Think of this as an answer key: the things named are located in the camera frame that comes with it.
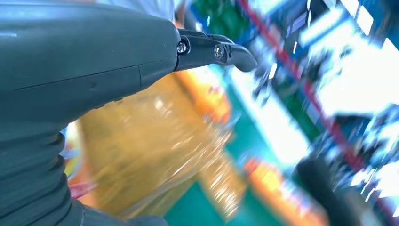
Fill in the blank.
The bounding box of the person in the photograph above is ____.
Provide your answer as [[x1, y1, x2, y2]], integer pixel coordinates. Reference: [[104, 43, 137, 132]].
[[96, 0, 194, 23]]

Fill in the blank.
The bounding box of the yellow taped board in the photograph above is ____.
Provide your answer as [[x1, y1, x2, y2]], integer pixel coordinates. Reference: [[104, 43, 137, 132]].
[[73, 73, 247, 219]]

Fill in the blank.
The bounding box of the black zip case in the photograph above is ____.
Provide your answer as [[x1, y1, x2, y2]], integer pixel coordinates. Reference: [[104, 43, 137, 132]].
[[294, 156, 384, 226]]

